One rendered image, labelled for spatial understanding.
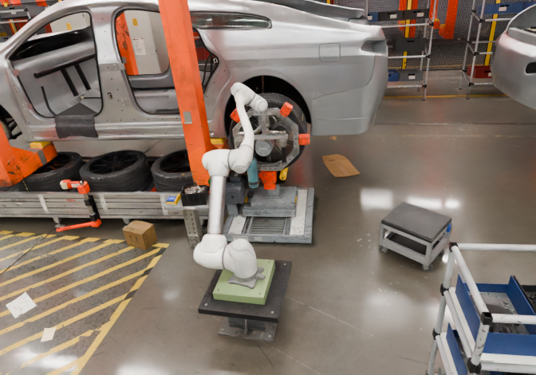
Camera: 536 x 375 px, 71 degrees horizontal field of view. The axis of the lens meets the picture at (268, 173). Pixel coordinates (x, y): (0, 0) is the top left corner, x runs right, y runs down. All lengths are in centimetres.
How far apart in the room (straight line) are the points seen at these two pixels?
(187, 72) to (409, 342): 235
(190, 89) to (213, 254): 126
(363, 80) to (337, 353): 209
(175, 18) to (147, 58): 506
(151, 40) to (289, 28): 485
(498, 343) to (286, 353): 129
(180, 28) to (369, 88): 159
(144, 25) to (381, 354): 674
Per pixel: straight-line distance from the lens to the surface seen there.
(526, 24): 541
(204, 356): 262
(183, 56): 289
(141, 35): 786
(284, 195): 353
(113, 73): 381
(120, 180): 388
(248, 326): 264
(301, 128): 312
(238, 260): 231
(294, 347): 257
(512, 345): 171
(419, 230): 296
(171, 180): 356
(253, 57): 330
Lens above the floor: 204
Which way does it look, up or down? 27 degrees down
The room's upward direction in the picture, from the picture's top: 5 degrees counter-clockwise
